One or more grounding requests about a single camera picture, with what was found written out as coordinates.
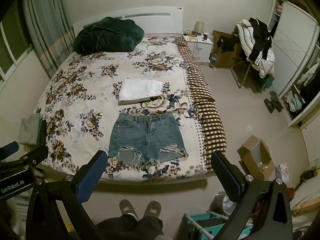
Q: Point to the dark cup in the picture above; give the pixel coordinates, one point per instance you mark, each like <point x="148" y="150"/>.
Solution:
<point x="205" y="36"/>

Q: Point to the person's right leg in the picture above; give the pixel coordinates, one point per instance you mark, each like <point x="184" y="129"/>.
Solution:
<point x="150" y="228"/>

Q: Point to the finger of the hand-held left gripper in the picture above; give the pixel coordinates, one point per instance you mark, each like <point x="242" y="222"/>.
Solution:
<point x="43" y="133"/>
<point x="10" y="147"/>

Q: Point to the person's leg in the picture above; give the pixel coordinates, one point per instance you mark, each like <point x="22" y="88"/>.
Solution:
<point x="150" y="228"/>
<point x="117" y="227"/>

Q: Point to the brown checked bed sheet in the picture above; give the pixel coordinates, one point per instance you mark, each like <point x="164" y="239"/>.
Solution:
<point x="205" y="92"/>

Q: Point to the beige table lamp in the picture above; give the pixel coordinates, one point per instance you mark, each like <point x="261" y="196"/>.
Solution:
<point x="200" y="27"/>

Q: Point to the beige cloth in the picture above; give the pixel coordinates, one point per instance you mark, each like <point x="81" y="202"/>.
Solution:
<point x="307" y="197"/>

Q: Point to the person's left slipper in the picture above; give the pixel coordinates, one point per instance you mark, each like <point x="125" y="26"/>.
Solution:
<point x="128" y="208"/>

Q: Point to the printed packet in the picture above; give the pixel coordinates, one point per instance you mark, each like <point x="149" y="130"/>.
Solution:
<point x="282" y="172"/>

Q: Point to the person's slipper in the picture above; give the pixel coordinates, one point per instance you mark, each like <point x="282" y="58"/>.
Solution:
<point x="153" y="210"/>
<point x="128" y="208"/>

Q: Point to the floral bed blanket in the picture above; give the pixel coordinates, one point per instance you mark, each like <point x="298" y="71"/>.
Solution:
<point x="87" y="80"/>

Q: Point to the person's right slipper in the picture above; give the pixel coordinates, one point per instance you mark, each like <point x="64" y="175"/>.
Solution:
<point x="153" y="210"/>

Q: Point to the grey-green curtain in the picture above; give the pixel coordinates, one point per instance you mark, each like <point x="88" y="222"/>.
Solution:
<point x="45" y="30"/>

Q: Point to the black white-striped garment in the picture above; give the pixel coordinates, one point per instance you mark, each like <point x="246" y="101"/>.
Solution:
<point x="260" y="40"/>

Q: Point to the white-framed window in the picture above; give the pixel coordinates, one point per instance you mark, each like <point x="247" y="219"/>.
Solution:
<point x="12" y="50"/>

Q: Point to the white nightstand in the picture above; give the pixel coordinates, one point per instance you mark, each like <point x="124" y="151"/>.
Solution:
<point x="202" y="51"/>

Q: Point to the dark green duvet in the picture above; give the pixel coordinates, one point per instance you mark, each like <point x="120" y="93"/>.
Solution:
<point x="107" y="35"/>

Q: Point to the person's left leg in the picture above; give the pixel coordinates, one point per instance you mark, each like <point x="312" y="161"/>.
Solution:
<point x="117" y="227"/>

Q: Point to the pale folded clothes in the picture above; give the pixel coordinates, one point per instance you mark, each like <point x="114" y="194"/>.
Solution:
<point x="295" y="101"/>

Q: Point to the dark lumpy object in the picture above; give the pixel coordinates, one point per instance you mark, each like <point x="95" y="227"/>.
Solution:
<point x="273" y="102"/>

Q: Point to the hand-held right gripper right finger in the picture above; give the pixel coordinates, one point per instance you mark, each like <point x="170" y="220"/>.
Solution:
<point x="226" y="177"/>

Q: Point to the bed with white headboard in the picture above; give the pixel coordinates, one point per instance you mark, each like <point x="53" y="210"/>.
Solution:
<point x="160" y="20"/>

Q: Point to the white wardrobe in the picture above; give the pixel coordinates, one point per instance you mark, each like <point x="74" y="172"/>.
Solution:
<point x="292" y="42"/>

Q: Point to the teal box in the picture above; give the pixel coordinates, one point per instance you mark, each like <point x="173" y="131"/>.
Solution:
<point x="268" y="83"/>

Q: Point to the teal storage rack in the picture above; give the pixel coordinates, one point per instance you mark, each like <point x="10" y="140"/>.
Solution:
<point x="207" y="233"/>

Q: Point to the silver metal bucket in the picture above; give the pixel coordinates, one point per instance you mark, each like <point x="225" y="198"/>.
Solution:
<point x="222" y="201"/>

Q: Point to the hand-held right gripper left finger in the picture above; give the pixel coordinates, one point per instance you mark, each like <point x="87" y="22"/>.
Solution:
<point x="92" y="177"/>

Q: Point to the metal folding chair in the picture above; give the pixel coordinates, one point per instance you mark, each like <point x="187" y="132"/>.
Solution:
<point x="240" y="67"/>

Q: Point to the blue denim shorts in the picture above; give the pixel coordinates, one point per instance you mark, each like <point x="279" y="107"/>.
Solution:
<point x="150" y="135"/>

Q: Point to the white folded pants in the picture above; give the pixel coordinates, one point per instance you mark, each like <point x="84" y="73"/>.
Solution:
<point x="137" y="91"/>

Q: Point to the grey folded cloth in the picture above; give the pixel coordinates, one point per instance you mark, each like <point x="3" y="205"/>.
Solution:
<point x="28" y="128"/>

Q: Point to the open cardboard box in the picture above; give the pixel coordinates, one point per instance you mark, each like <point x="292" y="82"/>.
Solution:
<point x="250" y="155"/>

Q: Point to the blue-label plastic bottle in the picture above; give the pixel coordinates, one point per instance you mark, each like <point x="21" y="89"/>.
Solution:
<point x="213" y="60"/>

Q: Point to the chair with piled clothes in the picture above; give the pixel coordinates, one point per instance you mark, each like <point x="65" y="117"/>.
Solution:
<point x="266" y="62"/>

